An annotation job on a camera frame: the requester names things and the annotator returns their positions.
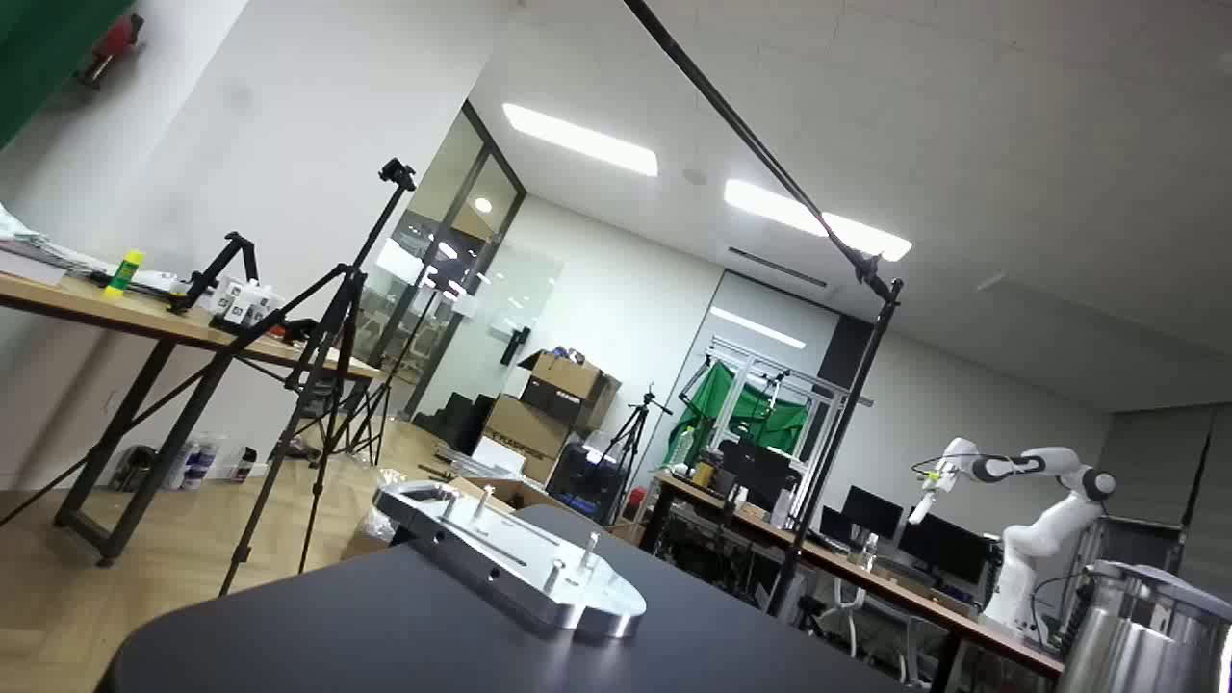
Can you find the tall black camera tripod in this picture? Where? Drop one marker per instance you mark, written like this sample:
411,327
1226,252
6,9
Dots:
338,331

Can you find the grey window blind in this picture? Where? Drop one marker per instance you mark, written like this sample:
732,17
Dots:
1156,468

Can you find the black computer monitor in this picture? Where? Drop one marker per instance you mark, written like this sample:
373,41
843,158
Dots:
948,545
872,510
755,470

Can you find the glass door with black frame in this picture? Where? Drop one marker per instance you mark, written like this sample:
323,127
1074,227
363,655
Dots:
450,245

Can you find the wooden table with black legs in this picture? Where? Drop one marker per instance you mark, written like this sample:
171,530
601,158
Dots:
128,312

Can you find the red wall fixture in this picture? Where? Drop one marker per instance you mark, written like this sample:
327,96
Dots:
112,48

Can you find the green yellow bottle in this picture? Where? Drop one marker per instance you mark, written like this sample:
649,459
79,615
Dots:
124,273

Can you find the silver metal jar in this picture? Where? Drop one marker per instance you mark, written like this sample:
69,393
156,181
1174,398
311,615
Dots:
1131,649

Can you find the long wooden office desk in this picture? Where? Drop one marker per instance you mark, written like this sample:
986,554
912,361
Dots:
886,580

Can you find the green wall board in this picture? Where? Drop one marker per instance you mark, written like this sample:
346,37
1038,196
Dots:
42,51

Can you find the black boom pole stand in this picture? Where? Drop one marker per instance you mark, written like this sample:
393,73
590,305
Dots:
773,158

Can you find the cardboard box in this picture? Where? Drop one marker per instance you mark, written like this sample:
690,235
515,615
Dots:
567,380
527,425

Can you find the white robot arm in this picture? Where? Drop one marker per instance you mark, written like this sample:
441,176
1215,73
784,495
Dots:
1044,531

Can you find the small black tripod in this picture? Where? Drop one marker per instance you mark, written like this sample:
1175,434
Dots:
633,429

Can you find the rectangular ceiling light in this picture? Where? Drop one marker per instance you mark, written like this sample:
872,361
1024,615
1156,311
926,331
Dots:
796,217
755,327
578,139

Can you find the green cloth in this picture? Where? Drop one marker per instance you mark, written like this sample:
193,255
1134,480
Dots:
773,416
703,408

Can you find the stack of papers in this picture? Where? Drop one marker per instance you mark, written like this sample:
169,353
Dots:
44,255

